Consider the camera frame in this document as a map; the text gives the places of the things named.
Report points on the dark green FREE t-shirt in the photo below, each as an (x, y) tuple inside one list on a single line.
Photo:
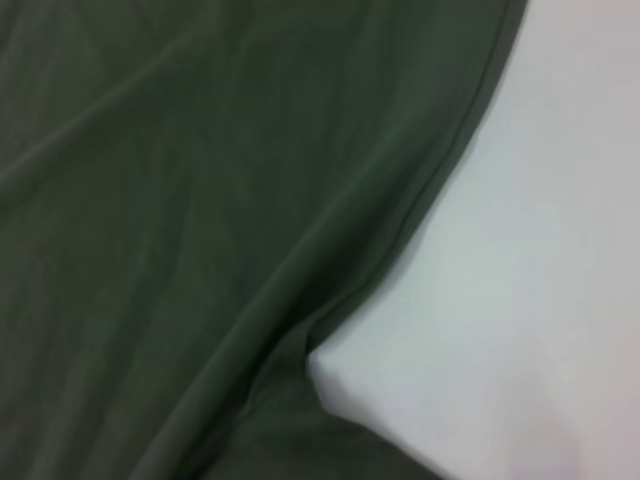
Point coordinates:
[(175, 200)]

